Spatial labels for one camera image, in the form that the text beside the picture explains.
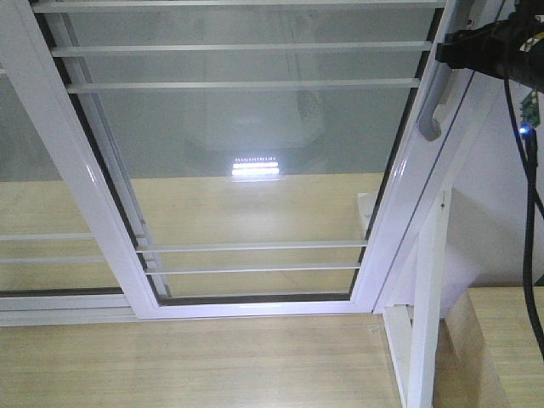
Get white door frame post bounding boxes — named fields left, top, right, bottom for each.
left=352, top=61, right=522, bottom=313

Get light wooden platform box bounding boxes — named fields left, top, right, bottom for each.
left=433, top=287, right=543, bottom=407

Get white fixed glass panel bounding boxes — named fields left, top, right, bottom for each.
left=0, top=63, right=141, bottom=327

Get white framed sliding glass door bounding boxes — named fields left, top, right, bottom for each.
left=0, top=0, right=473, bottom=322

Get white wooden support brace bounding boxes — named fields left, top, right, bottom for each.
left=382, top=190, right=451, bottom=407

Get grey curved door handle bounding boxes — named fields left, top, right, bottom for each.
left=416, top=1, right=474, bottom=141

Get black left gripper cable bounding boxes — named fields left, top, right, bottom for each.
left=502, top=0, right=544, bottom=362

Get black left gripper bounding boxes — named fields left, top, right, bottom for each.
left=435, top=1, right=543, bottom=92

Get green circuit board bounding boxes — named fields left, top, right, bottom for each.
left=518, top=90, right=541, bottom=137

